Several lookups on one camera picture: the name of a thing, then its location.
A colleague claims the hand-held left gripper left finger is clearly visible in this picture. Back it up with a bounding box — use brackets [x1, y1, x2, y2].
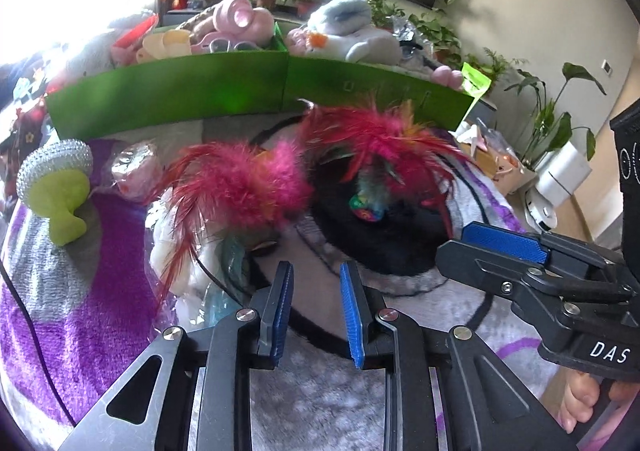
[57, 261, 296, 451]

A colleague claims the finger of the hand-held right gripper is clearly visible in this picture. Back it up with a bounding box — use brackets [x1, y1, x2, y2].
[434, 240, 566, 312]
[461, 221, 626, 282]

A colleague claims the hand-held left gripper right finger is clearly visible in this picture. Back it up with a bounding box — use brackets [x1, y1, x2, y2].
[340, 261, 543, 451]

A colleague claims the black hat with red feathers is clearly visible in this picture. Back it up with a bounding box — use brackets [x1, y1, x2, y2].
[247, 98, 506, 357]

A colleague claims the silver scrub brush lime handle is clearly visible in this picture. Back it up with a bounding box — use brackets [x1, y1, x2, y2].
[16, 138, 95, 247]

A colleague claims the green storage box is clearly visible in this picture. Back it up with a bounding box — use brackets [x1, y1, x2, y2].
[45, 21, 476, 139]

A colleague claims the cream dumpling mold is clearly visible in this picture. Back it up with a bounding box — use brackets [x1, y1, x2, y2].
[137, 28, 193, 63]

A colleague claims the person's right hand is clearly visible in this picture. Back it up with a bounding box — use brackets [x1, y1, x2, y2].
[559, 372, 602, 435]

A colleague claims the clear bag with blue item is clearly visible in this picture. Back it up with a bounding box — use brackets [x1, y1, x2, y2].
[175, 231, 261, 327]

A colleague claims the cardboard box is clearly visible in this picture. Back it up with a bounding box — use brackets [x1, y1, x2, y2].
[452, 118, 538, 197]

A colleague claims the large leafy plant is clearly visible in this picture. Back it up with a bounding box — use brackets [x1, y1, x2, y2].
[505, 62, 608, 172]

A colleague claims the bag of white items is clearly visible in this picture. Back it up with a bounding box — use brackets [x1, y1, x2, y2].
[147, 211, 211, 292]

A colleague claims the pink feather mask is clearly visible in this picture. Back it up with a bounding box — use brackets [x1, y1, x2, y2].
[145, 140, 313, 312]

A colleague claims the lime green packet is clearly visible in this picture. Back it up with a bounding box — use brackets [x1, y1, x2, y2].
[461, 62, 490, 99]

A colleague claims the small pink plush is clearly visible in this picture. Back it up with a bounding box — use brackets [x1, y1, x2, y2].
[432, 67, 463, 91]

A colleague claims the potted fern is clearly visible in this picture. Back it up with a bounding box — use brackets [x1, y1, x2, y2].
[470, 48, 526, 82]

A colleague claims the purple grey plush rug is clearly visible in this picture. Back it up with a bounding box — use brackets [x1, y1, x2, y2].
[0, 126, 566, 451]

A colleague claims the wrapped pink tape roll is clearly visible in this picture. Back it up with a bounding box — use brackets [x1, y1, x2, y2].
[111, 141, 163, 202]

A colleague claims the clear wrapped item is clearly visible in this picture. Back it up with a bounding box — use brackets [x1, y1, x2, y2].
[392, 16, 436, 67]

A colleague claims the white plush toy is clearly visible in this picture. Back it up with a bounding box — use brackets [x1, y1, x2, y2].
[306, 0, 401, 63]

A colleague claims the pink plush toy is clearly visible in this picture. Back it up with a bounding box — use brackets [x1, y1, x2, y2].
[200, 0, 275, 49]

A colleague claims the black cable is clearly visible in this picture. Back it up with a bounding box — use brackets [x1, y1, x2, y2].
[0, 261, 76, 427]

